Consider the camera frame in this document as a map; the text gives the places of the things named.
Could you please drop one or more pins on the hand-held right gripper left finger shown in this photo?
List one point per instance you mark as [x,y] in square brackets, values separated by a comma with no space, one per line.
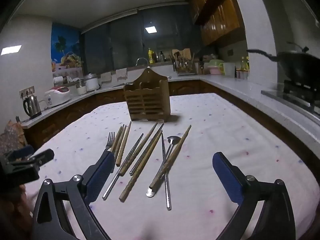
[100,175]

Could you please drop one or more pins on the metal fork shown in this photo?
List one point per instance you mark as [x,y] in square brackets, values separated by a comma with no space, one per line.
[110,142]

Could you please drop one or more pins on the white kitchen countertop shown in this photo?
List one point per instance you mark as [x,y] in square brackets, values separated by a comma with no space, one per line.
[225,80]

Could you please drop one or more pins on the gas stove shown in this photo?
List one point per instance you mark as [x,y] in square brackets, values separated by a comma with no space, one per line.
[297,91]

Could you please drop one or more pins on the white floral tablecloth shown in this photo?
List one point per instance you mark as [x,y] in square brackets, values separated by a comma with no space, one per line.
[212,120]

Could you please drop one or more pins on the wall power socket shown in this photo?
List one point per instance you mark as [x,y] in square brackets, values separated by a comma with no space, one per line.
[27,91]

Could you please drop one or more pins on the wooden cabinets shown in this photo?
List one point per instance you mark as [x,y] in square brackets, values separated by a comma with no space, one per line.
[185,87]
[220,17]

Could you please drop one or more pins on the hanging dish towel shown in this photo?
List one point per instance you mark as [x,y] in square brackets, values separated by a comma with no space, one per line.
[106,76]
[121,73]

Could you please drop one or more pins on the wooden utensil holder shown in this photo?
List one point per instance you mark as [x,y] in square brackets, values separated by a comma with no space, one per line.
[148,97]

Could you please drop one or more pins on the yellow oil bottles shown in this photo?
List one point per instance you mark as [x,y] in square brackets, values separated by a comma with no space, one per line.
[244,63]

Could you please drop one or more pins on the black wok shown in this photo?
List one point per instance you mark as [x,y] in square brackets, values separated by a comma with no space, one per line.
[300,65]

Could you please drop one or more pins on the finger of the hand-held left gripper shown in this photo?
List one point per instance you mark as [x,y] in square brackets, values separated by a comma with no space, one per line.
[45,155]
[25,151]

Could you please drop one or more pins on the small lidded jar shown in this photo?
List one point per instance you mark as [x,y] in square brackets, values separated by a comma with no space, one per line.
[81,88]

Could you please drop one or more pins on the dark kitchen window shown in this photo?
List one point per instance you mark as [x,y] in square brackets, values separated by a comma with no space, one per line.
[120,45]

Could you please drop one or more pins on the brown patterned cloth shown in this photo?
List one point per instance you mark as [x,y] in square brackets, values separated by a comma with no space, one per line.
[11,137]

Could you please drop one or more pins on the white and red rice cooker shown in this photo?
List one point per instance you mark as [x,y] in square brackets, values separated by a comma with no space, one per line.
[57,96]

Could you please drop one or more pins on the sink faucet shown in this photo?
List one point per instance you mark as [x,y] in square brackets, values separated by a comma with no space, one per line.
[142,59]

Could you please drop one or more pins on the yellow bottle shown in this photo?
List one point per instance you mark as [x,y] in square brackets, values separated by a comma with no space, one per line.
[150,56]

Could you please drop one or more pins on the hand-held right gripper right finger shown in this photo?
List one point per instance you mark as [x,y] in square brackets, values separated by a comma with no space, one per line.
[227,180]

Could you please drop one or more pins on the wooden upper cabinets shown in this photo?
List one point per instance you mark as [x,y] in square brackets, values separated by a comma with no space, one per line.
[220,17]

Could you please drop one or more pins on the pink and green container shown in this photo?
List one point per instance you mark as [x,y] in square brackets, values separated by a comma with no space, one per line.
[215,68]

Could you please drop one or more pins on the steel electric kettle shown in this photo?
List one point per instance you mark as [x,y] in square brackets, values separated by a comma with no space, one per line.
[32,106]

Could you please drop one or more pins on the countertop utensil rack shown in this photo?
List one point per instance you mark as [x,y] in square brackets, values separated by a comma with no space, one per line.
[183,61]

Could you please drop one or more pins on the dark glass bottle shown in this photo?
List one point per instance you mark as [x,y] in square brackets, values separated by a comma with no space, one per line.
[161,56]

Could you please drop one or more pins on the white pitcher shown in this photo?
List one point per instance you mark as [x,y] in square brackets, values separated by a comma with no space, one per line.
[228,69]

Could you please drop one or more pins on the tropical wall poster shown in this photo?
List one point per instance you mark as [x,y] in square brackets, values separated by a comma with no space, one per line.
[66,52]

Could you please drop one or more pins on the wooden lower cabinets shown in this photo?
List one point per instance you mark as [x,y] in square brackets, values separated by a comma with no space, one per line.
[185,87]

